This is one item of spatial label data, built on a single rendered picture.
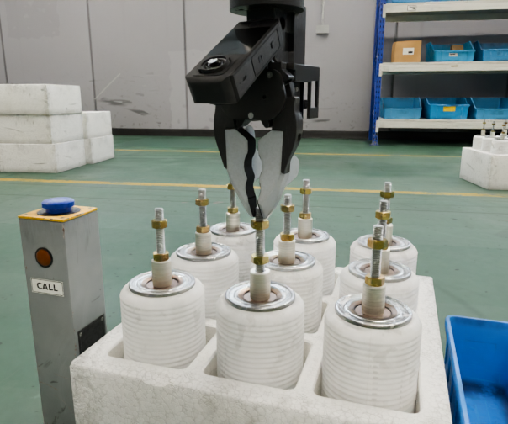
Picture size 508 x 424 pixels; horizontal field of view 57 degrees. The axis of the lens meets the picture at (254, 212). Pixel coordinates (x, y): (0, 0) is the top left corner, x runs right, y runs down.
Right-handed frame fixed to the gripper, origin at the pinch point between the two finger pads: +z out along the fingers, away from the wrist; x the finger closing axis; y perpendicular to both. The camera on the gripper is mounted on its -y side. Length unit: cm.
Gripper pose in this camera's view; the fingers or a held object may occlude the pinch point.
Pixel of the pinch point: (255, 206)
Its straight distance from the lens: 47.2
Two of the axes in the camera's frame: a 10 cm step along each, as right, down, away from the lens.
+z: 0.0, 9.7, 2.4
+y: 5.1, -2.0, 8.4
